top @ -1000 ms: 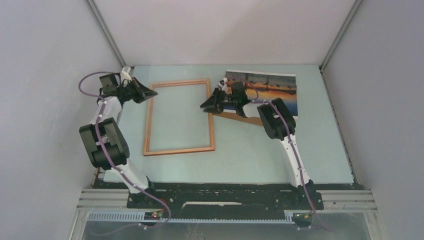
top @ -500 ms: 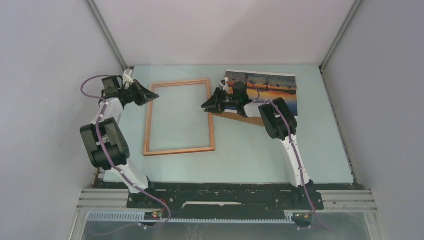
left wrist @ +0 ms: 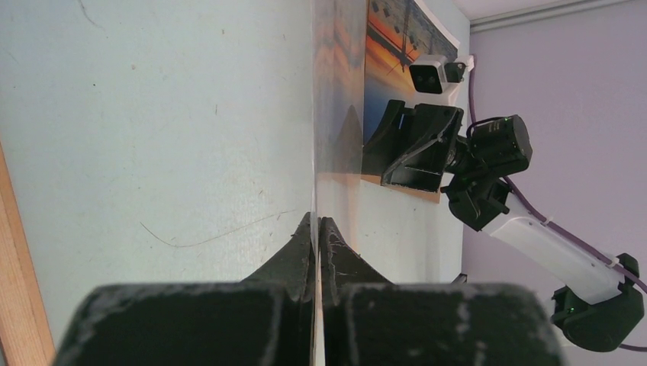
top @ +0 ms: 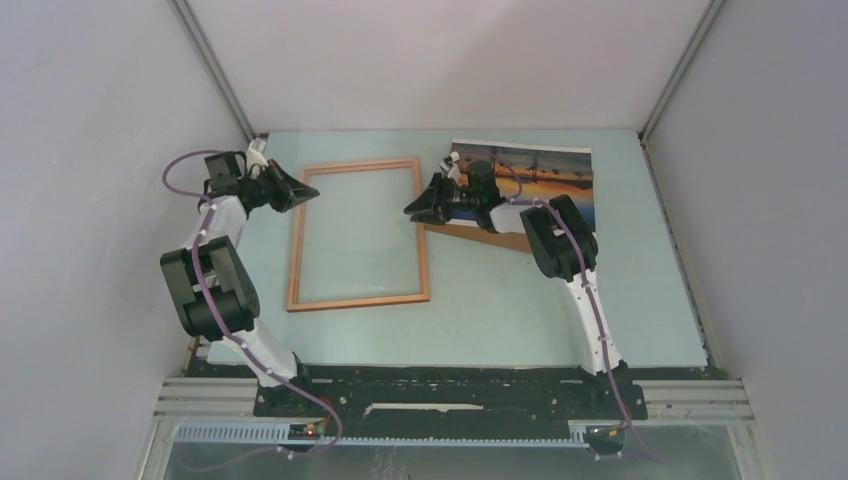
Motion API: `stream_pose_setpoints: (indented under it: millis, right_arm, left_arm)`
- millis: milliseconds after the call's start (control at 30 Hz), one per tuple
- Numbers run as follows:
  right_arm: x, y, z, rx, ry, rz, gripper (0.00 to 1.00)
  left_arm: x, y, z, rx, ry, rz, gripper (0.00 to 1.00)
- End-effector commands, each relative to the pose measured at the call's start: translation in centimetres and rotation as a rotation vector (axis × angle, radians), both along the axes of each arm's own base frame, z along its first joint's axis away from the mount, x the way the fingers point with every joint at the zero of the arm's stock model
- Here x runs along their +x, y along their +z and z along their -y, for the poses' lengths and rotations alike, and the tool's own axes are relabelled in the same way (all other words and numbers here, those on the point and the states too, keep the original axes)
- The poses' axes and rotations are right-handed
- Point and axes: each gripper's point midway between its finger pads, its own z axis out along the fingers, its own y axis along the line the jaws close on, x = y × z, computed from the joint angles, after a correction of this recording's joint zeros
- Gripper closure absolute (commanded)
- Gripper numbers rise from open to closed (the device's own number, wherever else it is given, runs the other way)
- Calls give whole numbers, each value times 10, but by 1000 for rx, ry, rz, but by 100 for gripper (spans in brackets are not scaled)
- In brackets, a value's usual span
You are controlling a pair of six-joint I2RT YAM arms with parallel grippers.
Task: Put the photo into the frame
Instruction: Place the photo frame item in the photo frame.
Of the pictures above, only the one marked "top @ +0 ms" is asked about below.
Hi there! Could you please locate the wooden picture frame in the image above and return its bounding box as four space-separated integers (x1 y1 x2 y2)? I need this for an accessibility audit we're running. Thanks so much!
285 157 430 312

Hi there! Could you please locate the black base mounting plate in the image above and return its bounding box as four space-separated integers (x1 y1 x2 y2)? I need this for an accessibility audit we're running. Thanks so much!
253 365 648 442

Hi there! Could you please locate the corner aluminium post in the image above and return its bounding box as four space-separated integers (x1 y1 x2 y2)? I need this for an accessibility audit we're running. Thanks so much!
639 0 728 146
168 0 257 143

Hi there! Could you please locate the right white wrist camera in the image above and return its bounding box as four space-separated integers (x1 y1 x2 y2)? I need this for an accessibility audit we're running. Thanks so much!
440 151 461 182

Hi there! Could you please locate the brown cardboard backing board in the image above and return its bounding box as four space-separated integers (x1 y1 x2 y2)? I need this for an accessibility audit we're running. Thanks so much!
423 173 596 254

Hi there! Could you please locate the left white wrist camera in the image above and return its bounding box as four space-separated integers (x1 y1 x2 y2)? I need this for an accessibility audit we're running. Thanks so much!
245 137 268 172

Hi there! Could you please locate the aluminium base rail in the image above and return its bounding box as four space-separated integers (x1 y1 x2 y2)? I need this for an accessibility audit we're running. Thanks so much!
153 378 754 444

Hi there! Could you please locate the left corner aluminium post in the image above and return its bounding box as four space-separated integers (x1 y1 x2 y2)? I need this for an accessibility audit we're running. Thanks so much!
168 0 257 143

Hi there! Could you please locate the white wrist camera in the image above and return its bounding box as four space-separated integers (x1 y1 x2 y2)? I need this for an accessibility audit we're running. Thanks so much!
245 137 268 172
440 151 461 182

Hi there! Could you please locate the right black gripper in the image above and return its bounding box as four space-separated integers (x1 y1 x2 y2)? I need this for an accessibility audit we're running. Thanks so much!
404 172 480 226

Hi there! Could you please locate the sunset photo print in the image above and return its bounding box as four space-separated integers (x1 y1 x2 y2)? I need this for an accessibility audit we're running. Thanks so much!
450 138 596 230

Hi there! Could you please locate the right corner aluminium post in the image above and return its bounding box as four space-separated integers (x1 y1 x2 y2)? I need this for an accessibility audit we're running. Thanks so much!
639 0 728 146

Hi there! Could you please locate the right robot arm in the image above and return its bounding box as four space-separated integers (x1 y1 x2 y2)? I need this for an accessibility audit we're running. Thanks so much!
404 157 632 418

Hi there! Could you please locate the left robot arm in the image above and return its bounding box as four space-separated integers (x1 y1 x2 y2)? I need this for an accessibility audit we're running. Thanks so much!
160 147 319 417

